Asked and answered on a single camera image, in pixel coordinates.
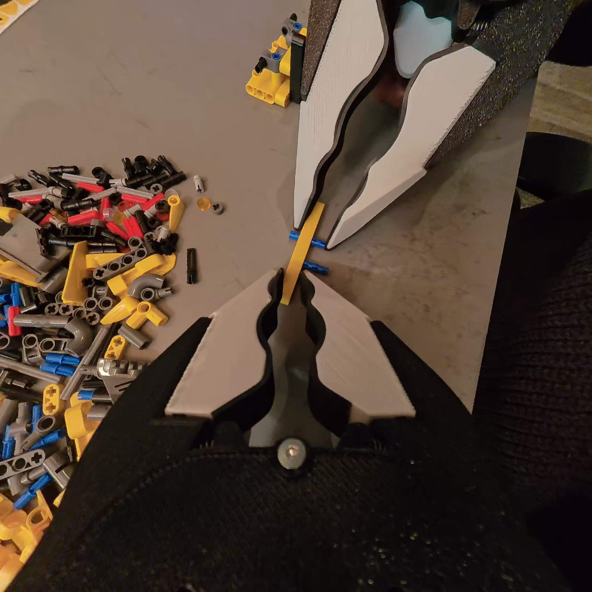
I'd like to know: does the yellow grey sticker sheet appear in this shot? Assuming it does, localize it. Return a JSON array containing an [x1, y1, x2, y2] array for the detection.
[[0, 0, 40, 34]]

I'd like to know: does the pile of toy building parts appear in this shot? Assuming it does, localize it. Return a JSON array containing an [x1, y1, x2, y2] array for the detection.
[[0, 155, 188, 574]]

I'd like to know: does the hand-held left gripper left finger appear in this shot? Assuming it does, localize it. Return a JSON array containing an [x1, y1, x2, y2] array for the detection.
[[164, 268, 285, 430]]

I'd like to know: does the yellow toy beam with holes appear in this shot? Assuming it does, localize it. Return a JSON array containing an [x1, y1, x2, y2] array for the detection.
[[280, 202, 325, 306]]

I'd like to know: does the black office chair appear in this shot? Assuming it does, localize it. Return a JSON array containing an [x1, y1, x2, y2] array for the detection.
[[516, 132, 592, 200]]

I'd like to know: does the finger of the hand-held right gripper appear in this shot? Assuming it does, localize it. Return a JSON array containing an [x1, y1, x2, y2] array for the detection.
[[325, 43, 496, 251], [293, 0, 389, 231]]

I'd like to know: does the small yellow toy subassembly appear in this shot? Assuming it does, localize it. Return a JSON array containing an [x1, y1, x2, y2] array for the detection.
[[245, 13, 308, 108]]

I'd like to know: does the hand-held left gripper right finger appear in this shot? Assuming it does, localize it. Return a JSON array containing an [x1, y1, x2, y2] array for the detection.
[[299, 270, 416, 436]]

